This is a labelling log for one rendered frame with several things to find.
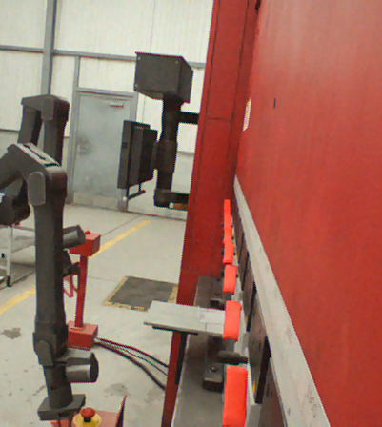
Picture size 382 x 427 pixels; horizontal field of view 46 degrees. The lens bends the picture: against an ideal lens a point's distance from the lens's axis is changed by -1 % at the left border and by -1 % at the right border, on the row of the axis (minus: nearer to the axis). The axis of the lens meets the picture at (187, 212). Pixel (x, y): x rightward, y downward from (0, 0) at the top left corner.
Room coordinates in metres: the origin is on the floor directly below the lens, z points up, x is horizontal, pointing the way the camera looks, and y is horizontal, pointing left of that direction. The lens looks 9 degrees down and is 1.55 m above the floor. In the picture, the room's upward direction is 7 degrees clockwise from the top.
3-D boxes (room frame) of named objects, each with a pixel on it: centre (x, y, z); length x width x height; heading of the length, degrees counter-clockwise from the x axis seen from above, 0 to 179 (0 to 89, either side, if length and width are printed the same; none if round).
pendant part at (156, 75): (2.60, 0.21, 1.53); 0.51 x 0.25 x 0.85; 173
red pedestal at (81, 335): (3.02, 0.68, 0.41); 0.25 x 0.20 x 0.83; 87
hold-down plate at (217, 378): (1.28, -0.14, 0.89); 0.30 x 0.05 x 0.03; 177
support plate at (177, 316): (1.33, -0.05, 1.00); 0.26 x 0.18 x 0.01; 87
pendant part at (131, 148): (2.56, 0.31, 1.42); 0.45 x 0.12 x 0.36; 173
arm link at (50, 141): (1.43, 0.45, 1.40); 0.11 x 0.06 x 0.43; 171
